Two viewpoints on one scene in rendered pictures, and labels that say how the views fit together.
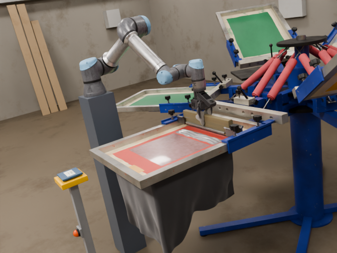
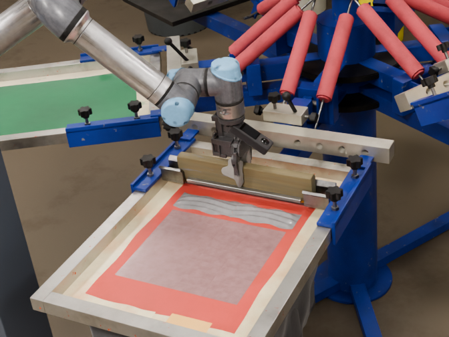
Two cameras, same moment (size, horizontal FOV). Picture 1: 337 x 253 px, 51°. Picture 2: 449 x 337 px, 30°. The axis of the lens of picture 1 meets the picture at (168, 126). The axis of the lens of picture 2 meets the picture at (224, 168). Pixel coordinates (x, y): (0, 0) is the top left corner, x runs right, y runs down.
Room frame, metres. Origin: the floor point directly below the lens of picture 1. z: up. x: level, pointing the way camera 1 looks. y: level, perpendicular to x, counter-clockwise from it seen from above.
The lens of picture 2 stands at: (0.21, 0.81, 2.24)
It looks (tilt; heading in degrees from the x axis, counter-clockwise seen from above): 31 degrees down; 330
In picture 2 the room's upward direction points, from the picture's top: 7 degrees counter-clockwise
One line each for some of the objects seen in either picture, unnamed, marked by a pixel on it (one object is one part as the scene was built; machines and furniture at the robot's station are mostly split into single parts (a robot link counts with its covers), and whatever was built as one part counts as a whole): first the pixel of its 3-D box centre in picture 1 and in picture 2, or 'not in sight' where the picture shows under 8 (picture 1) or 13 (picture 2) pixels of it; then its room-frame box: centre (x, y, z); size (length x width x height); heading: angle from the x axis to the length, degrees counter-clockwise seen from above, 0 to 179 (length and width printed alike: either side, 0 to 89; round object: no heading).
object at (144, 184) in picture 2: (183, 119); (165, 168); (2.13, -0.10, 0.98); 0.30 x 0.05 x 0.07; 120
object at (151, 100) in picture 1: (181, 87); (87, 74); (2.75, -0.16, 1.05); 1.08 x 0.61 x 0.23; 60
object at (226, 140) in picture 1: (247, 136); (345, 200); (1.65, -0.38, 0.98); 0.30 x 0.05 x 0.07; 120
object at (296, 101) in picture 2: (251, 105); (293, 118); (2.05, -0.52, 1.02); 0.17 x 0.06 x 0.05; 120
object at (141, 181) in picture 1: (177, 141); (212, 233); (1.77, -0.04, 0.97); 0.79 x 0.58 x 0.04; 120
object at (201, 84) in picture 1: (198, 84); (230, 108); (1.89, -0.20, 1.23); 0.08 x 0.08 x 0.05
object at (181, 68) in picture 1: (180, 71); (188, 85); (1.95, -0.12, 1.31); 0.11 x 0.11 x 0.08; 47
